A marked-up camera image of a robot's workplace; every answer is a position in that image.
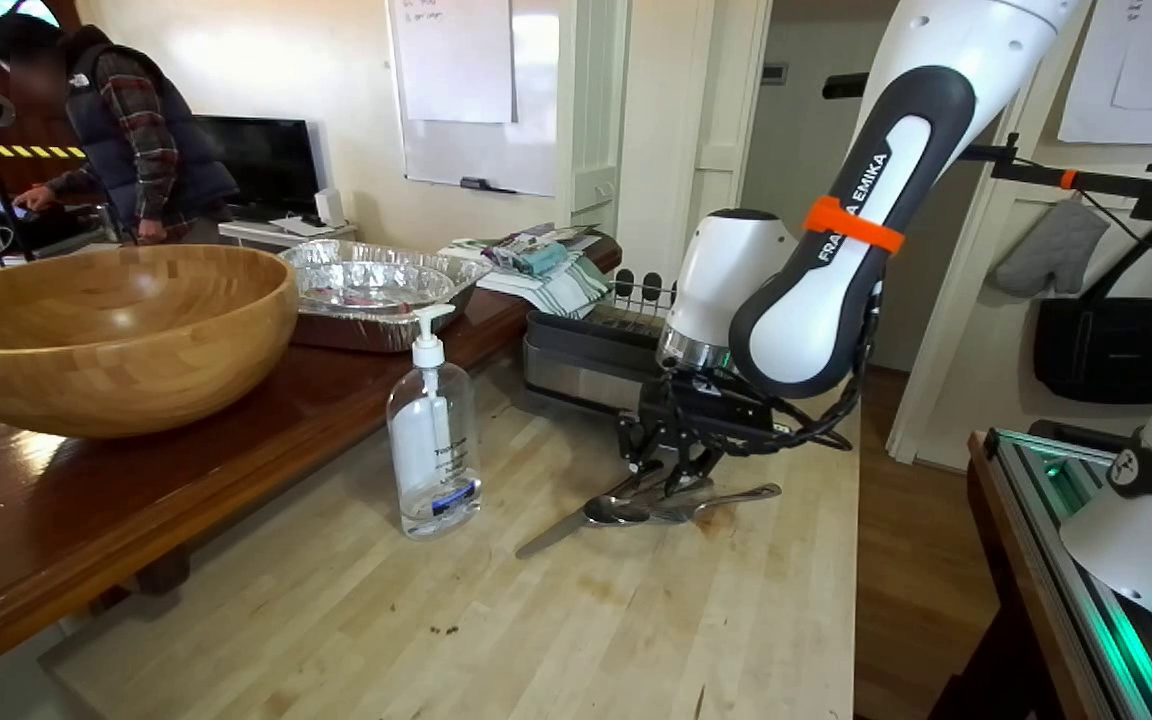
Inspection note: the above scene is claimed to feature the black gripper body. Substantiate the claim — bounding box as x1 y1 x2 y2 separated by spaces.
617 378 780 488

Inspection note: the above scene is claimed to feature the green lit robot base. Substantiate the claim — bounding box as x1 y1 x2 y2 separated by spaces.
967 428 1152 720

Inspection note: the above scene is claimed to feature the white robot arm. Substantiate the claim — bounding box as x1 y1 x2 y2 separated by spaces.
607 0 1080 504

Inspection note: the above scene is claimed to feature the silver small spoon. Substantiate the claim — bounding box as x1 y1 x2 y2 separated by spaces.
648 497 714 523

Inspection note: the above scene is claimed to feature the silver table knife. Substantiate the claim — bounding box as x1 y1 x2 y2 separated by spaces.
515 501 603 562

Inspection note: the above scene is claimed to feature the grey dish rack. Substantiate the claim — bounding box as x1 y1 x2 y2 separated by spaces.
525 294 660 413

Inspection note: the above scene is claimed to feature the grey utensil caddy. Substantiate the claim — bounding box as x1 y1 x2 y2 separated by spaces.
610 269 673 334

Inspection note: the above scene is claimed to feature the striped folded towel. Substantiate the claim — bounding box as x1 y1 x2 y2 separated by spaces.
445 225 610 320

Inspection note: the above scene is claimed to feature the clear hand sanitizer bottle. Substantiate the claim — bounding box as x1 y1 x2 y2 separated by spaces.
388 306 480 537

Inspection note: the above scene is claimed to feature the aluminium foil tray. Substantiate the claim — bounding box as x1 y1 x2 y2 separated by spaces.
280 242 486 356

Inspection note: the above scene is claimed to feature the grey oven mitt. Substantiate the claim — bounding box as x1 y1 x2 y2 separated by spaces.
989 201 1106 298

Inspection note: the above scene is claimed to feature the black hanging bag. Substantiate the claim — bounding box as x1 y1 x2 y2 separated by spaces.
1031 286 1152 403

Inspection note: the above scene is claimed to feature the black monitor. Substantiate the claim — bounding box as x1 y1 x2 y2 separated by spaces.
195 117 318 222

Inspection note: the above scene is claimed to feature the large wooden bowl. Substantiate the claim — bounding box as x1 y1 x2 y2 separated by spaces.
0 246 295 440

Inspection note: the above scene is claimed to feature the person in dark vest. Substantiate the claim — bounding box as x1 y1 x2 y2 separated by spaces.
0 13 239 246

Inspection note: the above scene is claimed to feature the dark wooden side table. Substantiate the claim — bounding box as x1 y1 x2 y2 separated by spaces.
0 236 629 697

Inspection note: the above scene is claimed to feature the white wall whiteboard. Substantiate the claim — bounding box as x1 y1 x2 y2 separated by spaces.
388 0 565 196

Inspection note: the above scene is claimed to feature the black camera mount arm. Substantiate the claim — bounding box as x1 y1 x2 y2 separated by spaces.
967 142 1152 300

